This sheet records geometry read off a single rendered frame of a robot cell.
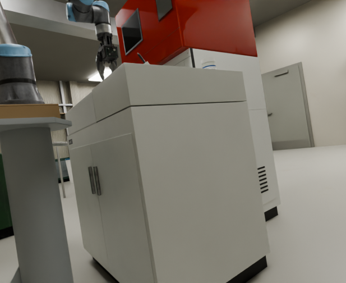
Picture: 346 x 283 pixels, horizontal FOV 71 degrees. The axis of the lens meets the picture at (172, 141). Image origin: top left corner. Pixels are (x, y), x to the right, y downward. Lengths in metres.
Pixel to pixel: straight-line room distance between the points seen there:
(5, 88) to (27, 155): 0.23
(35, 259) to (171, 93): 0.73
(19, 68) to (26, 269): 0.67
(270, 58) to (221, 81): 6.37
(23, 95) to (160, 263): 0.73
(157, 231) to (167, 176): 0.19
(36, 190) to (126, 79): 0.48
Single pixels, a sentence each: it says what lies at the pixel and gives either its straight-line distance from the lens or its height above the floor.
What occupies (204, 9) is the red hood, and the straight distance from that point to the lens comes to 1.78.
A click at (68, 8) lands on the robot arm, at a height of 1.32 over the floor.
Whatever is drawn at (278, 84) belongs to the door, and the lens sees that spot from 7.23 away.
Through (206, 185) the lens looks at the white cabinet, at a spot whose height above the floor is 0.49.
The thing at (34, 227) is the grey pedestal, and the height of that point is 0.47.
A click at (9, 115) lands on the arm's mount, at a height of 0.84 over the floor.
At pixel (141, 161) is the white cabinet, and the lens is 0.82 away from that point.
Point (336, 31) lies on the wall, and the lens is 7.10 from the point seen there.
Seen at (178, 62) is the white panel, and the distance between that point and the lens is 1.62.
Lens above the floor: 0.68
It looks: level
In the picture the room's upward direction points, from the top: 9 degrees counter-clockwise
